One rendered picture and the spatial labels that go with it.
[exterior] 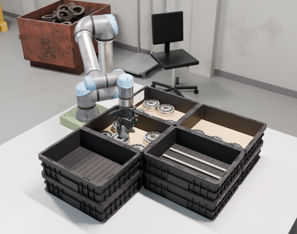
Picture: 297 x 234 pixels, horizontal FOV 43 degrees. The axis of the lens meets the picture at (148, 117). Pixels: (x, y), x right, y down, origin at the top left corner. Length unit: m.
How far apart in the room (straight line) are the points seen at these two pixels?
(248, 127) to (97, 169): 0.86
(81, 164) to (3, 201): 0.42
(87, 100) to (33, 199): 0.70
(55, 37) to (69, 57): 0.28
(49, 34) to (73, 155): 2.91
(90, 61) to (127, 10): 3.45
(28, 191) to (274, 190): 1.24
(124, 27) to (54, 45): 1.18
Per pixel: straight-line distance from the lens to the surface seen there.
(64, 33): 4.62
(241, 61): 4.65
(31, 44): 4.98
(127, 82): 1.82
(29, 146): 2.36
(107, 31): 2.17
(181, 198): 1.84
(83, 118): 2.39
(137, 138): 2.10
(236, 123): 2.19
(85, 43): 2.06
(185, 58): 4.12
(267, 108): 4.23
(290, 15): 4.31
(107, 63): 2.26
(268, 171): 2.17
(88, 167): 1.92
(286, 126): 3.98
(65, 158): 2.00
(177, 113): 2.33
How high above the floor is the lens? 2.01
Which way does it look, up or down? 31 degrees down
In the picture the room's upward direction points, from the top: straight up
